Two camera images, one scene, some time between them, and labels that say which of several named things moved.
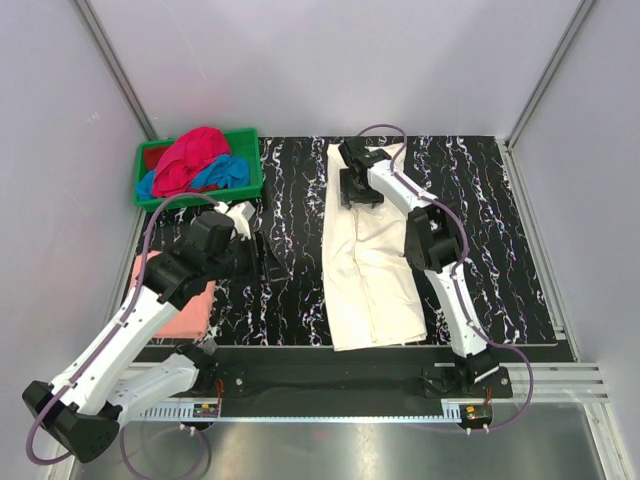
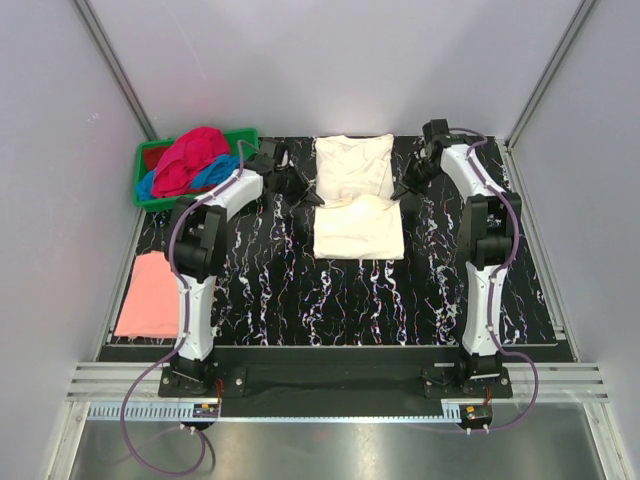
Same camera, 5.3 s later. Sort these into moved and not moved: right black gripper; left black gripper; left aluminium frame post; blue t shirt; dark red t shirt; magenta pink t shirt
Moved: right black gripper; left black gripper
Not moved: dark red t shirt; magenta pink t shirt; blue t shirt; left aluminium frame post
